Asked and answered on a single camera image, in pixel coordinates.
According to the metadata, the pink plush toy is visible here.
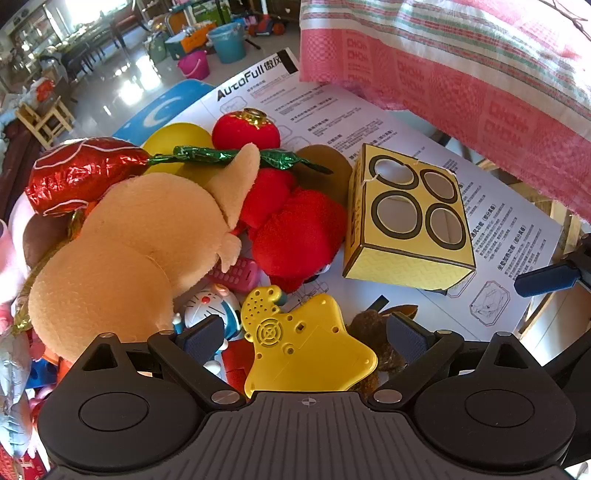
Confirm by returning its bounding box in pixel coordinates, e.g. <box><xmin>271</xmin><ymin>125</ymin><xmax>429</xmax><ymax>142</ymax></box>
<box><xmin>0</xmin><ymin>194</ymin><xmax>33</xmax><ymax>333</ymax></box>

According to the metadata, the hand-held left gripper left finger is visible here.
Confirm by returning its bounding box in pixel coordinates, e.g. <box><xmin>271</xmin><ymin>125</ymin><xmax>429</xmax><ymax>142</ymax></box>
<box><xmin>69</xmin><ymin>316</ymin><xmax>246</xmax><ymax>411</ymax></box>

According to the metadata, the glass display cabinet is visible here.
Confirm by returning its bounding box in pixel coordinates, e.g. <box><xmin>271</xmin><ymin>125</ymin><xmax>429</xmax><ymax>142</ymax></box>
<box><xmin>9</xmin><ymin>9</ymin><xmax>62</xmax><ymax>61</ymax></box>

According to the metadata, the yellow cardboard box with holes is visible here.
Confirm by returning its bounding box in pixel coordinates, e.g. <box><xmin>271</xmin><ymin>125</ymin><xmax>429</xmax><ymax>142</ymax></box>
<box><xmin>342</xmin><ymin>143</ymin><xmax>477</xmax><ymax>292</ymax></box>

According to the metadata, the pink toy phone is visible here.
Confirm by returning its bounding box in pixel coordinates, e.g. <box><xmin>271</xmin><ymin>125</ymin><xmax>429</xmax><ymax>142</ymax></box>
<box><xmin>207</xmin><ymin>257</ymin><xmax>260</xmax><ymax>292</ymax></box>

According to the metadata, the tan plush toy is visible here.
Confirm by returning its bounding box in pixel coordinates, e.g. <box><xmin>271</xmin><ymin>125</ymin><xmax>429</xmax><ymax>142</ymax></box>
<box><xmin>28</xmin><ymin>143</ymin><xmax>262</xmax><ymax>365</ymax></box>

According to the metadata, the pink striped woven cloth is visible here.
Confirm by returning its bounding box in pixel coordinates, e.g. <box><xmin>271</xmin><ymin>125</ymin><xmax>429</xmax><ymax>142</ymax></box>
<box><xmin>299</xmin><ymin>0</ymin><xmax>591</xmax><ymax>222</ymax></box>

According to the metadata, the pink plastic bucket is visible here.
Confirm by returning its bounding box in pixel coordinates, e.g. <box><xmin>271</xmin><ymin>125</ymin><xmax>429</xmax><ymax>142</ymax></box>
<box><xmin>178</xmin><ymin>50</ymin><xmax>210</xmax><ymax>79</ymax></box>

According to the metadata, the green foil leaf stem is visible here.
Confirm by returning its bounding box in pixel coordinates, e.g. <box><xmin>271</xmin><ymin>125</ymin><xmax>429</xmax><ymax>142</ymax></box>
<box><xmin>148</xmin><ymin>145</ymin><xmax>334</xmax><ymax>175</ymax></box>

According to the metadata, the red plastic block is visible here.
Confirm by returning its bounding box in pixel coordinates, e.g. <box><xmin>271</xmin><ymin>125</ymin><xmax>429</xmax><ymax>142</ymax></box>
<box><xmin>221</xmin><ymin>339</ymin><xmax>256</xmax><ymax>398</ymax></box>

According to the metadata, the brown furry plush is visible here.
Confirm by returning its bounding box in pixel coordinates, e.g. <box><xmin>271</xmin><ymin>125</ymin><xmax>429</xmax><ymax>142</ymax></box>
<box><xmin>346</xmin><ymin>305</ymin><xmax>419</xmax><ymax>402</ymax></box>

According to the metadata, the yellow balloon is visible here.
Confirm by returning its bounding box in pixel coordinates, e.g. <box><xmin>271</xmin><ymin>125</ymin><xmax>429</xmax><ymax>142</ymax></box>
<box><xmin>142</xmin><ymin>122</ymin><xmax>214</xmax><ymax>176</ymax></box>

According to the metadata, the red ride-on toy car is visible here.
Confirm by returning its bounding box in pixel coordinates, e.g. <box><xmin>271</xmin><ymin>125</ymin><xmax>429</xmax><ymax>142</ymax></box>
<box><xmin>248</xmin><ymin>14</ymin><xmax>293</xmax><ymax>38</ymax></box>

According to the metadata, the yellow star-shaped plastic toy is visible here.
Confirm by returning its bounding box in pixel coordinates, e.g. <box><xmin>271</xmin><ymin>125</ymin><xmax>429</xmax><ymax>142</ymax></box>
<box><xmin>240</xmin><ymin>285</ymin><xmax>379</xmax><ymax>400</ymax></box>

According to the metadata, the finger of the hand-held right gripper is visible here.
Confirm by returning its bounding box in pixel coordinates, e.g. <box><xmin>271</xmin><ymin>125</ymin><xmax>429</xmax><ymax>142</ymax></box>
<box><xmin>514</xmin><ymin>256</ymin><xmax>591</xmax><ymax>296</ymax></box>
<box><xmin>549</xmin><ymin>342</ymin><xmax>591</xmax><ymax>386</ymax></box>

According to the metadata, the red round plush gold cap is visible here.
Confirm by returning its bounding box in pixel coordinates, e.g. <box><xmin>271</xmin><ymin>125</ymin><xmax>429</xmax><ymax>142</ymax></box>
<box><xmin>211</xmin><ymin>108</ymin><xmax>281</xmax><ymax>151</ymax></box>

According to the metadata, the blue white cat figurine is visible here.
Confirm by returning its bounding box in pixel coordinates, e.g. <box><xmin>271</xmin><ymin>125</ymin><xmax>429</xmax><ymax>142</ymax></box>
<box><xmin>173</xmin><ymin>282</ymin><xmax>244</xmax><ymax>376</ymax></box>

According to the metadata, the dark dining table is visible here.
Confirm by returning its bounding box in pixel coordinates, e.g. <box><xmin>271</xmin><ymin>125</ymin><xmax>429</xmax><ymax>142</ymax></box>
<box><xmin>60</xmin><ymin>18</ymin><xmax>122</xmax><ymax>75</ymax></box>

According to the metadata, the red foil balloon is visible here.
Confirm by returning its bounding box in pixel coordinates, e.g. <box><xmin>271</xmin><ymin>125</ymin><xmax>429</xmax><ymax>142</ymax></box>
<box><xmin>25</xmin><ymin>137</ymin><xmax>149</xmax><ymax>217</ymax></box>

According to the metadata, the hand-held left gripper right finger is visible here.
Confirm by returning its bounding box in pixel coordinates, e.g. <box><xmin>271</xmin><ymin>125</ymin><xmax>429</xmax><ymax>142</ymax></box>
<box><xmin>368</xmin><ymin>313</ymin><xmax>546</xmax><ymax>411</ymax></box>

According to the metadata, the blue play mat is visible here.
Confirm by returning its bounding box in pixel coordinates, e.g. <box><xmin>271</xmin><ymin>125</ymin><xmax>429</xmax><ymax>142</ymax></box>
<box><xmin>112</xmin><ymin>78</ymin><xmax>217</xmax><ymax>141</ymax></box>

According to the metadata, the teal plastic bucket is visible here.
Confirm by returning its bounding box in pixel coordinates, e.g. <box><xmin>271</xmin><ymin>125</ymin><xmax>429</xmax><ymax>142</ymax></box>
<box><xmin>207</xmin><ymin>23</ymin><xmax>249</xmax><ymax>64</ymax></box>

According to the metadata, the red plush toy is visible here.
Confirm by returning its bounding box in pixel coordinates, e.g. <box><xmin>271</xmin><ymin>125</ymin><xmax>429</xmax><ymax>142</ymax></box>
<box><xmin>240</xmin><ymin>167</ymin><xmax>348</xmax><ymax>292</ymax></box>

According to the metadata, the brown round plush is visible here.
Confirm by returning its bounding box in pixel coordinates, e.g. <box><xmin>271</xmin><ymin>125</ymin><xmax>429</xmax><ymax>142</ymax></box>
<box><xmin>295</xmin><ymin>144</ymin><xmax>354</xmax><ymax>206</ymax></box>

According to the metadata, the small wooden chair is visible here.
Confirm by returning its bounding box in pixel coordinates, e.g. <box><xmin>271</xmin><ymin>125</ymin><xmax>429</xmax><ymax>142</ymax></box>
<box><xmin>15</xmin><ymin>96</ymin><xmax>75</xmax><ymax>149</ymax></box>

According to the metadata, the white printed paper sheet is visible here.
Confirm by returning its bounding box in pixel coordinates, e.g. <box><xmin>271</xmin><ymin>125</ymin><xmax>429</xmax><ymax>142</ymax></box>
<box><xmin>203</xmin><ymin>46</ymin><xmax>565</xmax><ymax>335</ymax></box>

